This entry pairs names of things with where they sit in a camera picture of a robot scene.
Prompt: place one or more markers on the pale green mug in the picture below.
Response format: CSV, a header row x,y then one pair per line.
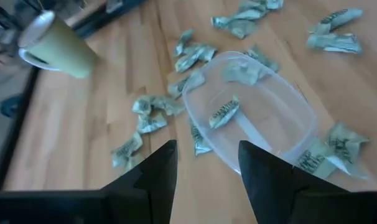
x,y
64,49

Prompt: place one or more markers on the dark table clamp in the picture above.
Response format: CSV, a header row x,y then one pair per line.
x,y
9,105

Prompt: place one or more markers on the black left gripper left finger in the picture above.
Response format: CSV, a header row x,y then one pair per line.
x,y
151,193

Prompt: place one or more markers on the black aluminium table frame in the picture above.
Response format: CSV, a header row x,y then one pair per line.
x,y
15,130

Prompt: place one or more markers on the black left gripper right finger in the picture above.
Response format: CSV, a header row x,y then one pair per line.
x,y
269,189

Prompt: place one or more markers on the clear plastic bin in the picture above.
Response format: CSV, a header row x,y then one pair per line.
x,y
269,119

